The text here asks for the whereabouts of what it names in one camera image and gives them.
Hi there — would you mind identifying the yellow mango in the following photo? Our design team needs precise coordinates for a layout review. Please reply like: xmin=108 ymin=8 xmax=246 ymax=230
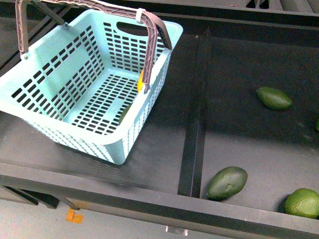
xmin=137 ymin=70 xmax=144 ymax=93

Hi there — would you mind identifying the light blue plastic basket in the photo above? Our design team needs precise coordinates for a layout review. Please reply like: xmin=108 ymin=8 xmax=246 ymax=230
xmin=0 ymin=9 xmax=172 ymax=165

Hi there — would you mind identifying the brown basket handle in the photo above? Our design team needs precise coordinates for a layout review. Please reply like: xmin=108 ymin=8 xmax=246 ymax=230
xmin=15 ymin=0 xmax=172 ymax=93

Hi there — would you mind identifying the green avocado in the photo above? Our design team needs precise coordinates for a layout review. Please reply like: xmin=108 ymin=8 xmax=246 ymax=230
xmin=284 ymin=188 xmax=319 ymax=219
xmin=207 ymin=166 xmax=248 ymax=201
xmin=256 ymin=87 xmax=293 ymax=111

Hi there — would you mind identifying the orange tape marker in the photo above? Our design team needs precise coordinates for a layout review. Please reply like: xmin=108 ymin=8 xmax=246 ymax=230
xmin=65 ymin=208 xmax=84 ymax=224

